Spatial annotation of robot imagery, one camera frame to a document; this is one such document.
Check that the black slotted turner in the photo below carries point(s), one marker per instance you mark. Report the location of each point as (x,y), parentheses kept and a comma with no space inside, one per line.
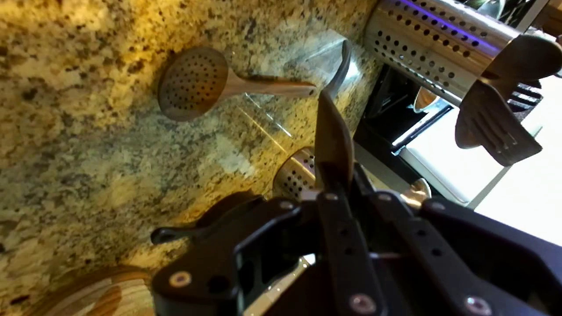
(495,129)

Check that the stacked wooden bowls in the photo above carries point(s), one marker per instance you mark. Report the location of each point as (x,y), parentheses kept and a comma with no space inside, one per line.
(94,296)

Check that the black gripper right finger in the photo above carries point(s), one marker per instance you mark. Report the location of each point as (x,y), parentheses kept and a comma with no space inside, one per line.
(458,264)

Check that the perforated wooden spoon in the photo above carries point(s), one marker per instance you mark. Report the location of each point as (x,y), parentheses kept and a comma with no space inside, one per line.
(200,82)

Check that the tall perforated steel cutlery holder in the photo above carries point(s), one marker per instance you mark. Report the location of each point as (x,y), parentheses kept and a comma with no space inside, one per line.
(428,41)

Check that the small steel cutlery holder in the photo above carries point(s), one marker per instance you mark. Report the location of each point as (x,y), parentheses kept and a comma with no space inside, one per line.
(296,173)

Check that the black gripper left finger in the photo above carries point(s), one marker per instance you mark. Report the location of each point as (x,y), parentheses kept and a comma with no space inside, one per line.
(235,257)

